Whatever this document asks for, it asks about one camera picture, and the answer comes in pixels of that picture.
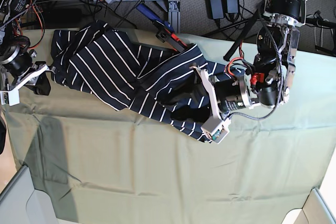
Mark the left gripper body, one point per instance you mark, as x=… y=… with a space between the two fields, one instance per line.
x=220 y=93

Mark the aluminium table frame rail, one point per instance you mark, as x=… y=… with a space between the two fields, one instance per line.
x=173 y=10

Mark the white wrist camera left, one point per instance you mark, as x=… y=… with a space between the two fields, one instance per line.
x=216 y=129

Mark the navy white striped T-shirt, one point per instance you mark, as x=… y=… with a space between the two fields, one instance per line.
x=103 y=61

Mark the green table cloth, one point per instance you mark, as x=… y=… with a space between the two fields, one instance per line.
x=102 y=166

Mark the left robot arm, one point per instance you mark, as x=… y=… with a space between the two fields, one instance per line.
x=266 y=81

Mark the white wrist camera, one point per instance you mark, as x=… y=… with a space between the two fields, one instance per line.
x=10 y=98
x=216 y=129

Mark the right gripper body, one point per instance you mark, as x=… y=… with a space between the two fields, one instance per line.
x=29 y=78

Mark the red black blue clamp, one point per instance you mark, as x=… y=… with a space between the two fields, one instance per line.
x=165 y=31

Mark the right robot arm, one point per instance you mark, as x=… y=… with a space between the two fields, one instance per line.
x=18 y=67

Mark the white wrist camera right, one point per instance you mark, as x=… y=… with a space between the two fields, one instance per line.
x=10 y=98

